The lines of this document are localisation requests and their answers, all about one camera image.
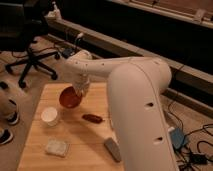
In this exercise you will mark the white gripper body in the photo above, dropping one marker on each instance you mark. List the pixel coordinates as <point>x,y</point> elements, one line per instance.
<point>81,84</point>

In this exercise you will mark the red ceramic bowl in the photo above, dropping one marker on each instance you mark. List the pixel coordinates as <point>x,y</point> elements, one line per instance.
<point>69,99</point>

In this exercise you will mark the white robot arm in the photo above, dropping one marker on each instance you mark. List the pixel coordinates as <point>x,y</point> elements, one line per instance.
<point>134,86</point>

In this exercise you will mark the white paper cup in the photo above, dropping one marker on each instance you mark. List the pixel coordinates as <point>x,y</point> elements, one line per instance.
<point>50,116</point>

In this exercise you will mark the grey rectangular sponge block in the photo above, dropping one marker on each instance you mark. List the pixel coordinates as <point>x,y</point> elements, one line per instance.
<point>113,149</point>

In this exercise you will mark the person leg beige trousers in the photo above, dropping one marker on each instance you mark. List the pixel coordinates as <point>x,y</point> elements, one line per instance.
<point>7,108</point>

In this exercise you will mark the black white sneaker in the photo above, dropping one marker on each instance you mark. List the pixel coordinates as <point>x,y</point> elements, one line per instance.
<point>14,119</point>
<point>6,137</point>

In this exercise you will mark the white spray bottle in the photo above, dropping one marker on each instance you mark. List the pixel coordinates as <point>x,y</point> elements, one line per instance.
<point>55,13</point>

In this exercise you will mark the black office chair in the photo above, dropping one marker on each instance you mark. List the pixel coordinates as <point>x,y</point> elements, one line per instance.
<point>20,22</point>

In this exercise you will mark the blue box on floor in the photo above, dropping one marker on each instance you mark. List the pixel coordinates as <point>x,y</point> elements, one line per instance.
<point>178,138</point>

